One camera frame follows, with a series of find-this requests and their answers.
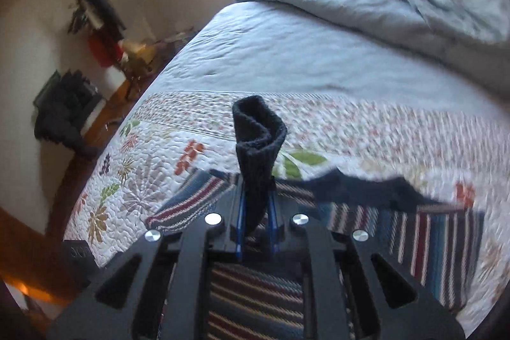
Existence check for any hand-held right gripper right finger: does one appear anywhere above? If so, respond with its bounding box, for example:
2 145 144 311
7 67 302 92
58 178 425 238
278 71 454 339
267 176 467 340

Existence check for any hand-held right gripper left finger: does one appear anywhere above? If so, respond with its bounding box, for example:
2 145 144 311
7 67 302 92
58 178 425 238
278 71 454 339
46 173 244 340

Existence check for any striped knit sweater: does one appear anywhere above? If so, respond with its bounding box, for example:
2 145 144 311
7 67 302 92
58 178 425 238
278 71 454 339
145 95 485 340

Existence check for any black bag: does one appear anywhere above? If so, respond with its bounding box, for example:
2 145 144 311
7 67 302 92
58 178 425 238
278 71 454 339
34 69 105 159

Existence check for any white floral quilt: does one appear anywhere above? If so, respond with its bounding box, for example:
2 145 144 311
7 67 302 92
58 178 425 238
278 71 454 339
64 1 510 329

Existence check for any wooden chair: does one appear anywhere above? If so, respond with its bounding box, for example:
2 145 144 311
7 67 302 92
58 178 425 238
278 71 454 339
119 39 161 102

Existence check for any red cloth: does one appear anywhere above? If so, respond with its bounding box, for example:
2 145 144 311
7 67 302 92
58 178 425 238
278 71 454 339
88 31 125 68

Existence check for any grey comforter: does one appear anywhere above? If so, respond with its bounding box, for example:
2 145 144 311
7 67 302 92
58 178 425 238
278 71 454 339
238 0 510 75

